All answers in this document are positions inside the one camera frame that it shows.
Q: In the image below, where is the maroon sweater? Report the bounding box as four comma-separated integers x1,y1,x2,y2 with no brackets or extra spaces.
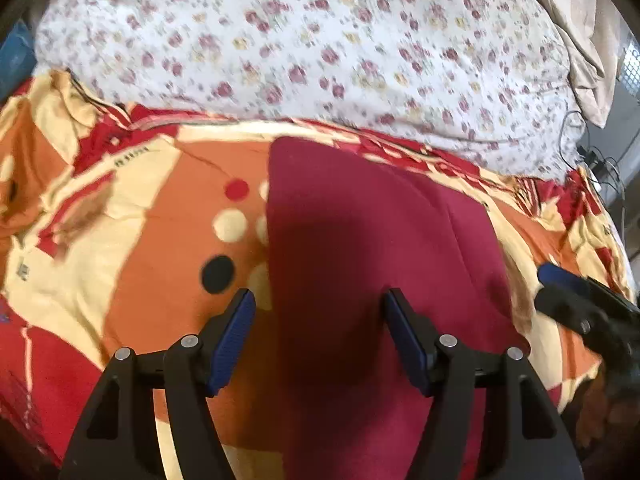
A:
267,138,526,479

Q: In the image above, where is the red orange cream blanket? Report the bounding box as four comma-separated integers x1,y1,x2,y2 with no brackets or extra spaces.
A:
1,70,636,479

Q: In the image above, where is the white floral quilt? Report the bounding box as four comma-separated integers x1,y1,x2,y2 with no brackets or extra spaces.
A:
35,0,584,179

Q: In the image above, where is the beige cloth at right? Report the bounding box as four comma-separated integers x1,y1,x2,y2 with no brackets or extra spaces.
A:
544,0,620,128

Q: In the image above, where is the blue plastic bag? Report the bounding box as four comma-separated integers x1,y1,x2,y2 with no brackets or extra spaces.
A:
0,20,37,102

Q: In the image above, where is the black charging cable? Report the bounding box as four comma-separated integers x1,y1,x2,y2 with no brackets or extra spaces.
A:
558,109,632,231

